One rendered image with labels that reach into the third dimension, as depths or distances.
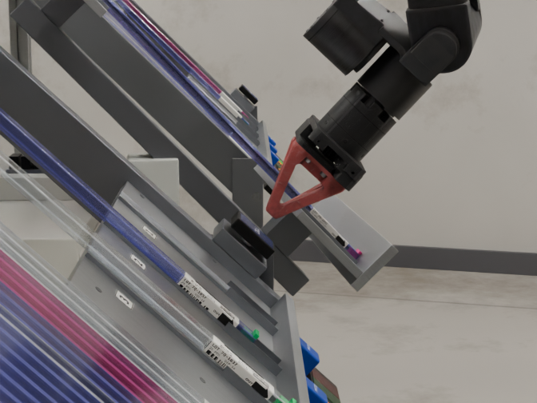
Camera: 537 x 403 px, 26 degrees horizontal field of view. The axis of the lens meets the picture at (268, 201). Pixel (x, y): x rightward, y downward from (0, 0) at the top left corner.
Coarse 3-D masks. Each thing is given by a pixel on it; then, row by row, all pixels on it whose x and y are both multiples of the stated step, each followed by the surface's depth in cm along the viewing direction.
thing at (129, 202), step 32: (128, 192) 109; (160, 224) 109; (128, 256) 91; (192, 256) 108; (96, 288) 78; (128, 288) 83; (160, 288) 91; (224, 288) 106; (128, 320) 78; (160, 320) 84; (256, 320) 107; (160, 352) 78; (192, 352) 84; (256, 352) 96; (192, 384) 78; (224, 384) 83
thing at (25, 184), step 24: (0, 168) 82; (24, 192) 82; (48, 192) 83; (48, 216) 82; (72, 216) 83; (96, 240) 83; (120, 264) 83; (144, 288) 83; (168, 312) 84; (192, 336) 84
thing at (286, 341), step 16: (288, 304) 112; (288, 320) 107; (272, 336) 107; (288, 336) 102; (288, 352) 98; (288, 368) 95; (288, 384) 91; (304, 384) 91; (288, 400) 88; (304, 400) 87
